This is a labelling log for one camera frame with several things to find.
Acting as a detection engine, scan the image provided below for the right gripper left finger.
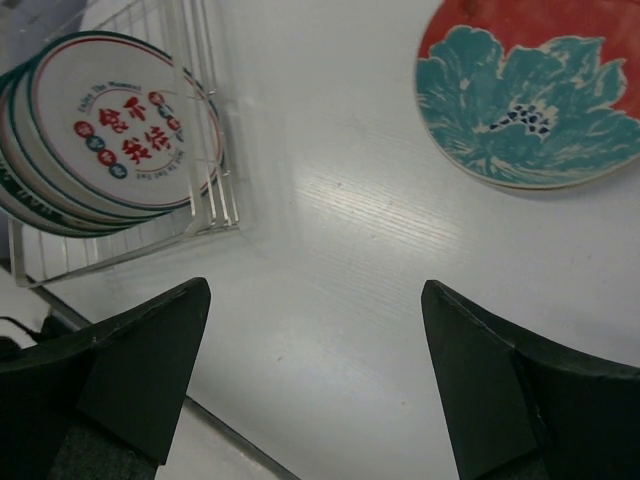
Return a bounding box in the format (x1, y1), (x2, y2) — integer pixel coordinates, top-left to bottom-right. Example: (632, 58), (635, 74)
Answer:
(1, 277), (210, 479)

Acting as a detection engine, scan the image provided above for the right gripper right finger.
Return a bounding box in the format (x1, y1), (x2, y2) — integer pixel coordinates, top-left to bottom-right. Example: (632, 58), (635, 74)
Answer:
(421, 280), (639, 479)

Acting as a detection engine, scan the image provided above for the white plate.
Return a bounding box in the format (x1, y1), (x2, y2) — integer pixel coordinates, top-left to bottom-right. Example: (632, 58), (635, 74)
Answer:
(1, 62), (186, 237)
(24, 31), (224, 211)
(1, 147), (142, 238)
(1, 62), (169, 238)

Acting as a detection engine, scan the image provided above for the red teal floral plate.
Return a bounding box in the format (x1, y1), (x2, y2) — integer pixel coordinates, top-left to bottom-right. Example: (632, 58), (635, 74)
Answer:
(425, 129), (639, 198)

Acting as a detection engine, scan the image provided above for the wire dish rack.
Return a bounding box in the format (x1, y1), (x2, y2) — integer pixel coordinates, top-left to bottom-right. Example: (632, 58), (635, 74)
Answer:
(1, 1), (238, 288)

